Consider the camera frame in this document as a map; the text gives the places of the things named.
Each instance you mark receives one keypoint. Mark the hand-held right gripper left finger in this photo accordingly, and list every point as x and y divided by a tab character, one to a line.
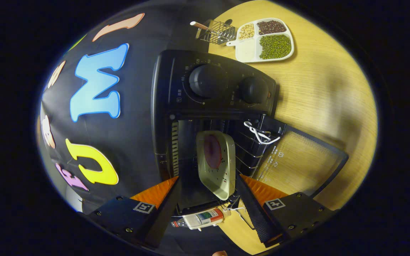
162	213

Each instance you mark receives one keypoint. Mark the pile of green mung beans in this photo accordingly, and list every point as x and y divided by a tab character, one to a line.
275	46

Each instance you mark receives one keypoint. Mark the cream square plate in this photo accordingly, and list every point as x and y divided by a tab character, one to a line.
222	177

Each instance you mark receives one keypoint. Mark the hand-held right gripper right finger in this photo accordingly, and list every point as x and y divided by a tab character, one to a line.
253	213

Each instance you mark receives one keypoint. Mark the white divided dish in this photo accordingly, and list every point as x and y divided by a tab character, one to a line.
247	49

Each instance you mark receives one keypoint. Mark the pink ham slice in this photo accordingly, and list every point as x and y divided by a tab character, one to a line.
212	151

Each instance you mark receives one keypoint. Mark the small clear bottle red label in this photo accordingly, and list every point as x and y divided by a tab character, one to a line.
208	217

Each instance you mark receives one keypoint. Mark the black electric oven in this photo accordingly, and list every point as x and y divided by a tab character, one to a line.
176	81

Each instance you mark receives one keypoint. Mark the pile of soybeans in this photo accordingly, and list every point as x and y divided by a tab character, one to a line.
246	31

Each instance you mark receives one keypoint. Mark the pile of red beans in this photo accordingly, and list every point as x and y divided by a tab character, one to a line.
271	27

